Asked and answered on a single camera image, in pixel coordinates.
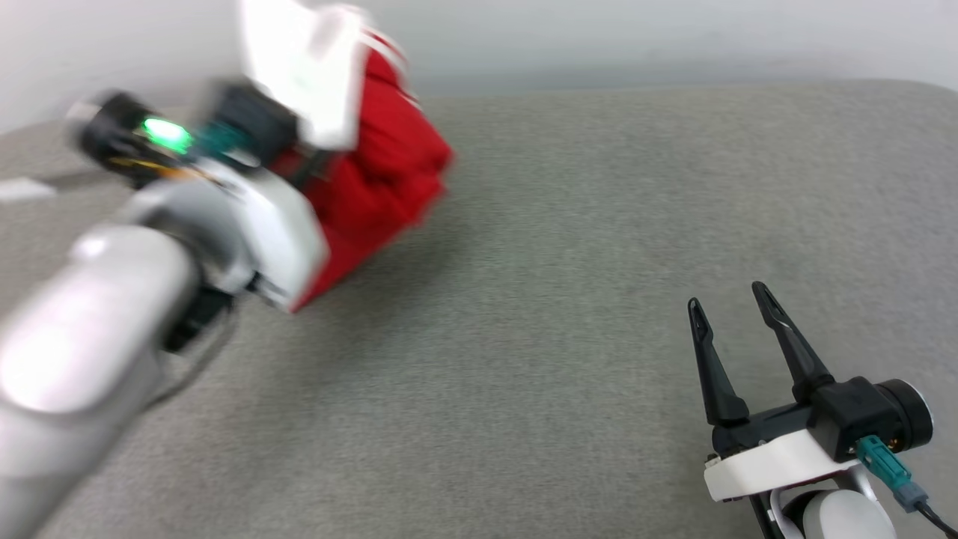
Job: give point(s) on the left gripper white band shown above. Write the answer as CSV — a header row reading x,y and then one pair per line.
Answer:
x,y
262,224

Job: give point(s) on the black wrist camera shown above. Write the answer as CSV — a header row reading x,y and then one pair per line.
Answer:
x,y
123,138
861,412

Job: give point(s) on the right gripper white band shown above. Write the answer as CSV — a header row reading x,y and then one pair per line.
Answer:
x,y
778,460

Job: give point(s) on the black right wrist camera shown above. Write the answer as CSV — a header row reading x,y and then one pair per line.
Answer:
x,y
861,412

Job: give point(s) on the red and white garment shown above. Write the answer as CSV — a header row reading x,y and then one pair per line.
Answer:
x,y
374,172

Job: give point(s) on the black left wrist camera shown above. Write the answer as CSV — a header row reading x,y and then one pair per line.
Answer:
x,y
123,138

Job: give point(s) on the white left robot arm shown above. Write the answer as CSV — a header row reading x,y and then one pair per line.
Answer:
x,y
75,359

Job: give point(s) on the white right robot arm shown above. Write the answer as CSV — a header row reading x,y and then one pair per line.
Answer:
x,y
846,520

